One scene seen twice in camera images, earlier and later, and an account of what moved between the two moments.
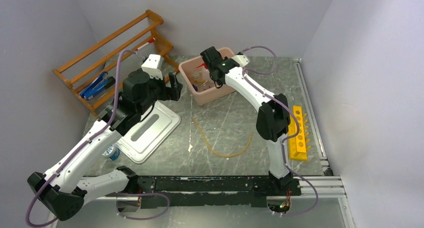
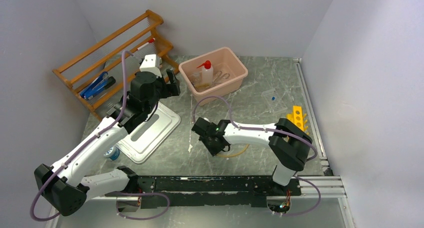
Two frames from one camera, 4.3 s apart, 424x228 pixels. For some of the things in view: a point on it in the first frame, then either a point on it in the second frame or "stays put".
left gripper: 172,92 stays put
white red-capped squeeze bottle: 204,76 stays put
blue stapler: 101,83 stays put
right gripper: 225,58 to 213,151
